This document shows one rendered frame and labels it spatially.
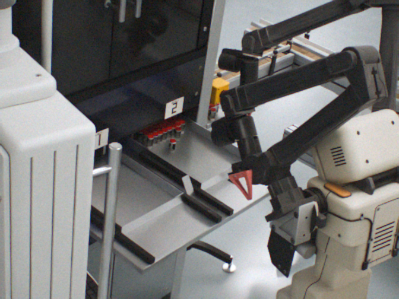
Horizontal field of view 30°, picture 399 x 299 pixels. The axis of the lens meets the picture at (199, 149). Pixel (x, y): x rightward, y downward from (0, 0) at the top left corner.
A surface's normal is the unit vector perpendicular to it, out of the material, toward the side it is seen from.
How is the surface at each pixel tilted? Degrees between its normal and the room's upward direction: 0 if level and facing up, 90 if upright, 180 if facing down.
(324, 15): 70
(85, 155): 90
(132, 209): 0
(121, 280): 90
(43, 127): 0
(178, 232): 0
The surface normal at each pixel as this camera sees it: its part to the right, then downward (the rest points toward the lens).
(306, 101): 0.13, -0.83
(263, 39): -0.49, 0.07
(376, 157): 0.51, -0.18
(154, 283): 0.73, 0.44
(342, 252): -0.81, 0.22
